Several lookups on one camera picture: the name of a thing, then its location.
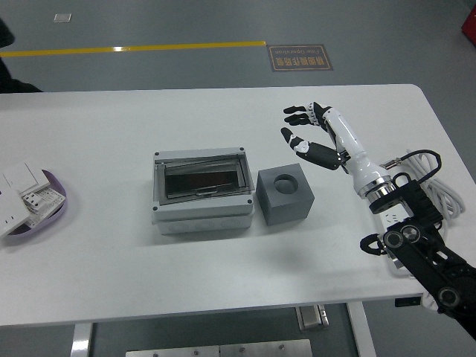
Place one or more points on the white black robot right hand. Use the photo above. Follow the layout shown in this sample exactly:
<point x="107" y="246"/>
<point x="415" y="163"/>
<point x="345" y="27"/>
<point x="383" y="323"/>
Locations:
<point x="353" y="148"/>

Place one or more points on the grey electrical box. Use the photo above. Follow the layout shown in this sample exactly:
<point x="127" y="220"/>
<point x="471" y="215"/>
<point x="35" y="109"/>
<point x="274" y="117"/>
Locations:
<point x="201" y="219"/>

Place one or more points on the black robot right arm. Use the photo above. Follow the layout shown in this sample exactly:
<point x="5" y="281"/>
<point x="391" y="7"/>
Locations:
<point x="420" y="256"/>

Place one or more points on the grey cube with round hole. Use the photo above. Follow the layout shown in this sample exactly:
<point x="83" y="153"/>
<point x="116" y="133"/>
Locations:
<point x="286" y="212"/>

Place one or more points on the black under-table control box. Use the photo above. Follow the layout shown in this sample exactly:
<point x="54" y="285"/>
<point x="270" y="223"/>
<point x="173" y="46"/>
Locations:
<point x="407" y="302"/>

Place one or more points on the white power strip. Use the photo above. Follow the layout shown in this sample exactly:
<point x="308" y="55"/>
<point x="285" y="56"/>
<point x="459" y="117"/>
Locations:
<point x="392" y="223"/>

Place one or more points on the brown floor sign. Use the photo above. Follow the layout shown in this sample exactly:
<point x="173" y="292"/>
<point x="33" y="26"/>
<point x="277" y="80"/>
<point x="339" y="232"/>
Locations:
<point x="299" y="57"/>

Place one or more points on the red object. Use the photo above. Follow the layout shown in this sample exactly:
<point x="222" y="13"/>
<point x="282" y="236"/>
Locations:
<point x="469" y="22"/>

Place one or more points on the white table leg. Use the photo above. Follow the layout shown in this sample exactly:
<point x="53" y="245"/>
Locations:
<point x="362" y="331"/>
<point x="81" y="340"/>

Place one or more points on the yellow floor tape line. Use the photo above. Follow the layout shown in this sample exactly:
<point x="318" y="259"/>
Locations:
<point x="148" y="48"/>

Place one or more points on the purple plastic tray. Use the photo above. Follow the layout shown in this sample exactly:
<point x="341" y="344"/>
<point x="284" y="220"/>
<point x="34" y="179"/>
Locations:
<point x="56" y="217"/>

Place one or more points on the white perforated panel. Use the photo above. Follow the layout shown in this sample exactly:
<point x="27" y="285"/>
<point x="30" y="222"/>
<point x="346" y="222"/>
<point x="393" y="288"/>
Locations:
<point x="50" y="202"/>

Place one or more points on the small metal floor plate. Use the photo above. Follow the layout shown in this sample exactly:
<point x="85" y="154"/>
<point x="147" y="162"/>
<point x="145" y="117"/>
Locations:
<point x="62" y="17"/>

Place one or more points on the small white socket module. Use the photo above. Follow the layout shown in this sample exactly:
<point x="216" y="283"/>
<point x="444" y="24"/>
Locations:
<point x="32" y="200"/>

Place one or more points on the person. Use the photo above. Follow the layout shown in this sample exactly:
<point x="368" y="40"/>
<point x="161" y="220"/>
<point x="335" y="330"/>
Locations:
<point x="7" y="78"/>

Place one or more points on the grey metal table bracket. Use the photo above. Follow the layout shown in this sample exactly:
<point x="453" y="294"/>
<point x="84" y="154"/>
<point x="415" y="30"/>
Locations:
<point x="312" y="318"/>

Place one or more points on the grey metal base plate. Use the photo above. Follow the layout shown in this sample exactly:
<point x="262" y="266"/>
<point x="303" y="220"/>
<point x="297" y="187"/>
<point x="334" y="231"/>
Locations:
<point x="266" y="349"/>
<point x="171" y="352"/>

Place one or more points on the white wall switch plate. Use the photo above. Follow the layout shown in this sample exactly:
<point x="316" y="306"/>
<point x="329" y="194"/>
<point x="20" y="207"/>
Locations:
<point x="22" y="176"/>

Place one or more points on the white wall socket panel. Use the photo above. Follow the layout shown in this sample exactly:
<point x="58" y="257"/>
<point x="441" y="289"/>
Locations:
<point x="11" y="215"/>

